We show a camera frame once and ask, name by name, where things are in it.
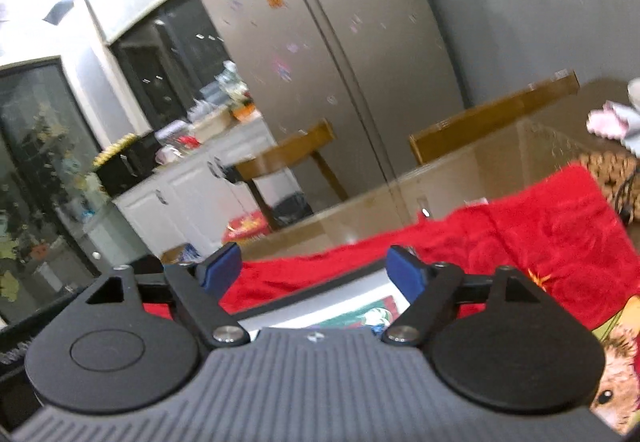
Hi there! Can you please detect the black shallow cardboard box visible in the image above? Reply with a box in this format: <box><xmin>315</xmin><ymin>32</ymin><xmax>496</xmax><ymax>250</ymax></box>
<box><xmin>235</xmin><ymin>260</ymin><xmax>409</xmax><ymax>337</ymax></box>

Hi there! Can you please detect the white kitchen cabinet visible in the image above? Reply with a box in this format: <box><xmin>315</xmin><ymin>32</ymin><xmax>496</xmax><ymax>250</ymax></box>
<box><xmin>115</xmin><ymin>117</ymin><xmax>276</xmax><ymax>255</ymax></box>

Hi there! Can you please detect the white mug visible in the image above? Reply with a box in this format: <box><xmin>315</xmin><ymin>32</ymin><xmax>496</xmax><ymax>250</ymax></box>
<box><xmin>155</xmin><ymin>145</ymin><xmax>182</xmax><ymax>165</ymax></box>

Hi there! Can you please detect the black microwave oven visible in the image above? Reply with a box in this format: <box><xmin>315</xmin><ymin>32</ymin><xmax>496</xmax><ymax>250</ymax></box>
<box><xmin>93</xmin><ymin>132</ymin><xmax>160</xmax><ymax>198</ymax></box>

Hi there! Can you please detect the red teddy bear blanket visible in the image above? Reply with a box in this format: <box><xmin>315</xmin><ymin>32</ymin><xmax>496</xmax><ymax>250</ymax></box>
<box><xmin>142</xmin><ymin>163</ymin><xmax>640</xmax><ymax>436</ymax></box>

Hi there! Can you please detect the wooden chair right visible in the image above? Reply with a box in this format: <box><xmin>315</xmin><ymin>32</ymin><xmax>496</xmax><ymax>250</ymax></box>
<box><xmin>409</xmin><ymin>70</ymin><xmax>580</xmax><ymax>165</ymax></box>

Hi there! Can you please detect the wooden chair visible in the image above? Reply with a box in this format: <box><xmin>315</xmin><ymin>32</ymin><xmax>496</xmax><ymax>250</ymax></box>
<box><xmin>219</xmin><ymin>118</ymin><xmax>352</xmax><ymax>233</ymax></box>
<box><xmin>409</xmin><ymin>70</ymin><xmax>580</xmax><ymax>165</ymax></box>

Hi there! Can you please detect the cream plastic basin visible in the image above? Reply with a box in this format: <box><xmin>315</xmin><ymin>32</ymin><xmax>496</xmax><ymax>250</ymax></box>
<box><xmin>191</xmin><ymin>107</ymin><xmax>234</xmax><ymax>143</ymax></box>

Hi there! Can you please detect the wooden chair left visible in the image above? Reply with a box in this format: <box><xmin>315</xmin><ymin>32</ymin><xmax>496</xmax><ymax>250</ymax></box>
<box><xmin>219</xmin><ymin>118</ymin><xmax>352</xmax><ymax>233</ymax></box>

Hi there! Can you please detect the glass sliding door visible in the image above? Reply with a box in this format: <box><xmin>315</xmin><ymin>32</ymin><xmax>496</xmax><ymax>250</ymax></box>
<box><xmin>0</xmin><ymin>56</ymin><xmax>132</xmax><ymax>328</ymax></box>

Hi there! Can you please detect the brown woven coaster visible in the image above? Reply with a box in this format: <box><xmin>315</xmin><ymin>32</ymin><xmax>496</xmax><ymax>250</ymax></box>
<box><xmin>578</xmin><ymin>151</ymin><xmax>640</xmax><ymax>225</ymax></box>

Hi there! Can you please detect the pink white cloth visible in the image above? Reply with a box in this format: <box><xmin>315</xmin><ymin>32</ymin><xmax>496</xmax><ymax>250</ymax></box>
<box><xmin>586</xmin><ymin>102</ymin><xmax>640</xmax><ymax>157</ymax></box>

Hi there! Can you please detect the white bowl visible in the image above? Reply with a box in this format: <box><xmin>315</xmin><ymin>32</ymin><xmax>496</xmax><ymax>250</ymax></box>
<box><xmin>627</xmin><ymin>78</ymin><xmax>640</xmax><ymax>111</ymax></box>

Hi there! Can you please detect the silver double door refrigerator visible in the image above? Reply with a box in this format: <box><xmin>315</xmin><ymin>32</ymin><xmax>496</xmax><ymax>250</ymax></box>
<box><xmin>201</xmin><ymin>0</ymin><xmax>463</xmax><ymax>217</ymax></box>

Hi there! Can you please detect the black cable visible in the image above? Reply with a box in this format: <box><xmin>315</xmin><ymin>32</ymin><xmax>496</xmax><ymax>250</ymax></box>
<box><xmin>613</xmin><ymin>167</ymin><xmax>640</xmax><ymax>225</ymax></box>

